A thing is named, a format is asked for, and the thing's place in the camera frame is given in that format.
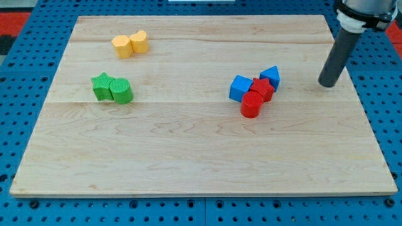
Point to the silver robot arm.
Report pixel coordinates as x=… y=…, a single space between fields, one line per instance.
x=356 y=16

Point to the blue triangle block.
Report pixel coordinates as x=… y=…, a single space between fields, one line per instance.
x=273 y=75

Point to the wooden board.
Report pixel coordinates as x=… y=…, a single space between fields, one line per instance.
x=181 y=135

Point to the blue cube block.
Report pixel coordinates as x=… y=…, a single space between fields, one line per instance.
x=239 y=86

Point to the red cylinder block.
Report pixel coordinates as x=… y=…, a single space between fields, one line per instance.
x=251 y=104

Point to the red star block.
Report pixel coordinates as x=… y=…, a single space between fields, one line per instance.
x=263 y=87

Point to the green cylinder block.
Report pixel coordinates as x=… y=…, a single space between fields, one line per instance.
x=121 y=90

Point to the yellow heart block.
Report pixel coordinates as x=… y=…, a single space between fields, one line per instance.
x=139 y=42

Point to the yellow hexagon block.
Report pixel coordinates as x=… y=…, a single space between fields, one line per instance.
x=122 y=46

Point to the green star block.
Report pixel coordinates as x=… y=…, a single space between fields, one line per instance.
x=101 y=86

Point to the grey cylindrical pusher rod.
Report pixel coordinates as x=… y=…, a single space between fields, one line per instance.
x=340 y=52

